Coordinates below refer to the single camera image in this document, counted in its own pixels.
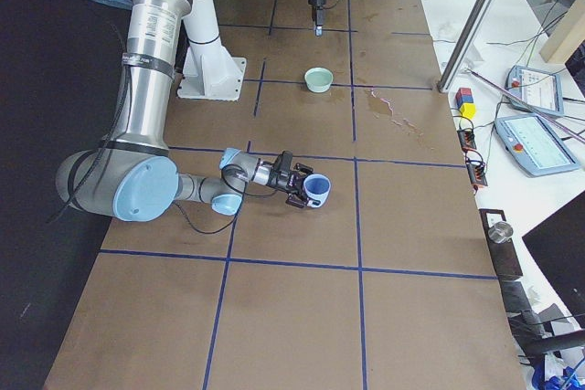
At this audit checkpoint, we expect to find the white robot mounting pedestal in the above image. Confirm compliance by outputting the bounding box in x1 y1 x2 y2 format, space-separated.
177 0 247 101

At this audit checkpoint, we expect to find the wooden board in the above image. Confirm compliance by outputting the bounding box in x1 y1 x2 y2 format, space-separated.
540 0 585 64

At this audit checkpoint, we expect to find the brown paper table cover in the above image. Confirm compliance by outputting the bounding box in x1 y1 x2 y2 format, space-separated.
45 0 525 389

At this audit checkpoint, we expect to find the blue wooden block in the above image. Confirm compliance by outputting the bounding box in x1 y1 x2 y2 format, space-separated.
455 95 474 108

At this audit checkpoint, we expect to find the reacher grabber stick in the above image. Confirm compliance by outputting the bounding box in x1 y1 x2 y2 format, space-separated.
464 67 585 144

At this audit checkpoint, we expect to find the right black power connector box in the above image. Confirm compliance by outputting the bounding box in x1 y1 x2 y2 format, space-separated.
465 160 488 189

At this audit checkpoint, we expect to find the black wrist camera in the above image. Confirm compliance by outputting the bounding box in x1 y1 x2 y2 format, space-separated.
274 151 293 173

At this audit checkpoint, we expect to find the black flat box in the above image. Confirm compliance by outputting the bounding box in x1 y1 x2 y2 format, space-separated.
479 208 523 281

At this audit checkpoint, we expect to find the blue-grey plastic cup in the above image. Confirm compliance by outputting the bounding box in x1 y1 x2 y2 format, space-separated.
303 174 332 208

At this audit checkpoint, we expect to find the silver metal cylinder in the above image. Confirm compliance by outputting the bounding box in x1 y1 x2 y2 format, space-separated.
487 221 514 244

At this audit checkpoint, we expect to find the far blue teach pendant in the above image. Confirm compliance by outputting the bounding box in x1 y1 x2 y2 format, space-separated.
505 65 564 117

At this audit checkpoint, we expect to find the yellow wooden block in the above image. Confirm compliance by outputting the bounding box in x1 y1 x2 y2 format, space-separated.
459 102 476 120

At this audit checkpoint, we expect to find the left black power connector box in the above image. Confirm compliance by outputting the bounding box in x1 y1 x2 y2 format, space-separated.
457 130 476 152

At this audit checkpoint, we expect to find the near blue teach pendant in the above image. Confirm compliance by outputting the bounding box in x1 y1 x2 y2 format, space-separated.
495 114 580 177

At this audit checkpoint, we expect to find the black monitor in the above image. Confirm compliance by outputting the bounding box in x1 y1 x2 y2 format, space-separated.
523 194 585 327

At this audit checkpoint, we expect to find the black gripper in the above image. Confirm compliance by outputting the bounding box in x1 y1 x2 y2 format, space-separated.
308 0 326 37
266 163 322 208

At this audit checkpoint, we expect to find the black power connector box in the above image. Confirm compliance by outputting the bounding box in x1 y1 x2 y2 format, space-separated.
457 130 476 152
465 160 488 189

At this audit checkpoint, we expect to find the aluminium frame post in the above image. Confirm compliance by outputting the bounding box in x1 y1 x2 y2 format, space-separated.
437 0 494 93

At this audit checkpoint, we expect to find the red wooden block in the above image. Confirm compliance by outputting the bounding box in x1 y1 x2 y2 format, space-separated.
456 88 473 100

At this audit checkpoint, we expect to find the light green bowl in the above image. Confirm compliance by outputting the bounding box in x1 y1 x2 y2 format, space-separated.
304 67 334 93

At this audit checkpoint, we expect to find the blue teach pendant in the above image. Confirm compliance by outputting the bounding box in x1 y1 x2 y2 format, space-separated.
505 65 564 117
495 114 580 177

